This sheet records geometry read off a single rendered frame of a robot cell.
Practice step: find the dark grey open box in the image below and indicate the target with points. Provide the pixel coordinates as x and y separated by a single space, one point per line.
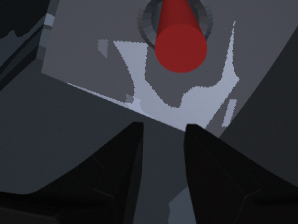
48 127

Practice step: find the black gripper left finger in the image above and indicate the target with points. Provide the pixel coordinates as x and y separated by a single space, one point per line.
101 190

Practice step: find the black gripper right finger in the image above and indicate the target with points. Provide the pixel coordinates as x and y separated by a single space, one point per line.
228 188

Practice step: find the grey plate with hole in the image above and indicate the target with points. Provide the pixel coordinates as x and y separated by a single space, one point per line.
108 47

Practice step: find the red peg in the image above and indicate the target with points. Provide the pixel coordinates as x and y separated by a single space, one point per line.
180 45

